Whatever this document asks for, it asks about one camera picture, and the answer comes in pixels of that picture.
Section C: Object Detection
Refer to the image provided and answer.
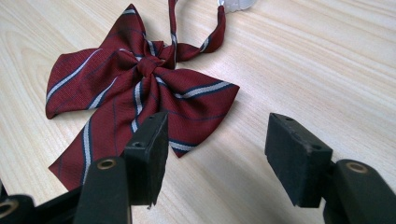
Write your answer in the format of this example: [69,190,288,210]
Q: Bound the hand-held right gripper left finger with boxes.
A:
[73,111,170,224]

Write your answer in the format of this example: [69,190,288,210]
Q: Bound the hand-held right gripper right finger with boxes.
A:
[264,112,396,224]

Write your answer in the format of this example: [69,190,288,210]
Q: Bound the red striped bow tie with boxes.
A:
[45,0,260,191]

